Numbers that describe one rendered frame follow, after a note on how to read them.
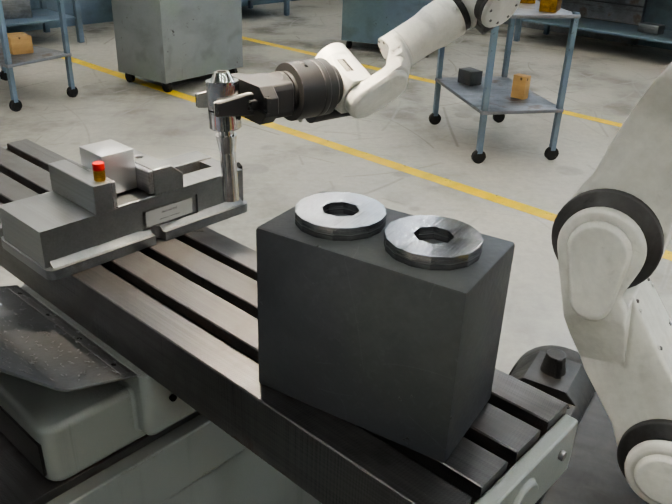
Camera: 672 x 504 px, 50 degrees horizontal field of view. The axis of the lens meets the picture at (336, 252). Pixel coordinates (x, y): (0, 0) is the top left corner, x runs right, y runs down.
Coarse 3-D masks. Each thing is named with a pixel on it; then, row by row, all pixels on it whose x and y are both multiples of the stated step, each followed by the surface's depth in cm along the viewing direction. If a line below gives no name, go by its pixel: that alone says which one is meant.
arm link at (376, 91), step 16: (384, 48) 117; (400, 48) 114; (400, 64) 113; (368, 80) 112; (384, 80) 112; (400, 80) 114; (352, 96) 113; (368, 96) 113; (384, 96) 115; (352, 112) 114; (368, 112) 116
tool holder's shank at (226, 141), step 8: (216, 136) 106; (224, 136) 105; (232, 136) 105; (224, 144) 105; (232, 144) 106; (224, 152) 106; (232, 152) 107; (224, 160) 107; (232, 160) 107; (224, 168) 107; (232, 168) 107; (224, 176) 108; (232, 176) 108; (224, 184) 109; (232, 184) 108; (224, 192) 109; (232, 192) 109; (224, 200) 110; (232, 200) 109
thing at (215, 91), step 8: (208, 80) 103; (208, 88) 102; (216, 88) 101; (224, 88) 101; (232, 88) 102; (208, 96) 103; (216, 96) 102; (224, 96) 102; (232, 96) 102; (208, 104) 103; (208, 112) 104; (216, 120) 103; (224, 120) 103; (232, 120) 103; (240, 120) 105
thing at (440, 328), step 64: (320, 192) 78; (320, 256) 66; (384, 256) 65; (448, 256) 62; (512, 256) 69; (320, 320) 69; (384, 320) 65; (448, 320) 61; (320, 384) 73; (384, 384) 68; (448, 384) 64; (448, 448) 67
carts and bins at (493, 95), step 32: (0, 0) 449; (544, 0) 391; (0, 32) 457; (64, 32) 493; (512, 32) 466; (576, 32) 394; (0, 64) 468; (480, 96) 433; (512, 96) 432; (480, 128) 408; (480, 160) 417
